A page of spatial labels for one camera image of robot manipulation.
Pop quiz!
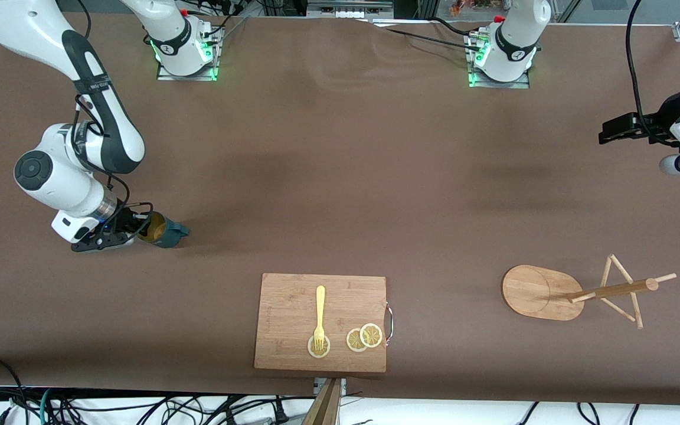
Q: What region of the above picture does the wooden slat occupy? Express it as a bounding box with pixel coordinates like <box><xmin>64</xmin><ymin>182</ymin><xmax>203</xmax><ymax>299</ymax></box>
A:
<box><xmin>301</xmin><ymin>378</ymin><xmax>342</xmax><ymax>425</ymax></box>

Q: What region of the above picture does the grey power strip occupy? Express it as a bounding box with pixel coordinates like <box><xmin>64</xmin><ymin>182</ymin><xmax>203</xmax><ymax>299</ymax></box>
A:
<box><xmin>307</xmin><ymin>0</ymin><xmax>394</xmax><ymax>19</ymax></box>

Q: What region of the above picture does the yellow plastic fork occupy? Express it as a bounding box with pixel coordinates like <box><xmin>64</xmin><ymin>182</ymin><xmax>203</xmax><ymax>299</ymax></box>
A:
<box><xmin>313</xmin><ymin>286</ymin><xmax>327</xmax><ymax>353</ymax></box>

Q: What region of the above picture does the teal mug yellow inside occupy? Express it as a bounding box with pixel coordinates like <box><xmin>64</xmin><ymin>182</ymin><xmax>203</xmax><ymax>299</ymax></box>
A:
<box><xmin>138</xmin><ymin>212</ymin><xmax>191</xmax><ymax>249</ymax></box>

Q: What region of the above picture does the black table cable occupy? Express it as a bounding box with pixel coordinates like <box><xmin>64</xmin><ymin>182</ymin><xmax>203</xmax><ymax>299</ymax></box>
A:
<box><xmin>374</xmin><ymin>17</ymin><xmax>483</xmax><ymax>53</ymax></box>

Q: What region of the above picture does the wooden mug rack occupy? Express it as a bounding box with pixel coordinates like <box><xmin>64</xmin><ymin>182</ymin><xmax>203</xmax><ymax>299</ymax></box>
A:
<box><xmin>501</xmin><ymin>254</ymin><xmax>678</xmax><ymax>330</ymax></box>

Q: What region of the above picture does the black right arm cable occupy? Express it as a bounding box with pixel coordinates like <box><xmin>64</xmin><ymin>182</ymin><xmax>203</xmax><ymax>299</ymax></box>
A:
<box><xmin>73</xmin><ymin>83</ymin><xmax>155</xmax><ymax>238</ymax></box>

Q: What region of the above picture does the bamboo cutting board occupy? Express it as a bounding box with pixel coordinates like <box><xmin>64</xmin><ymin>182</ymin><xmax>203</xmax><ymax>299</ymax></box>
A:
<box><xmin>254</xmin><ymin>272</ymin><xmax>394</xmax><ymax>374</ymax></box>

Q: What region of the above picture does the black cable tangle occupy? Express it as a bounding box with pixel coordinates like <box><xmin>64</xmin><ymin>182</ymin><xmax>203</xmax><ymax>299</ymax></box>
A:
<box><xmin>51</xmin><ymin>393</ymin><xmax>299</xmax><ymax>425</ymax></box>

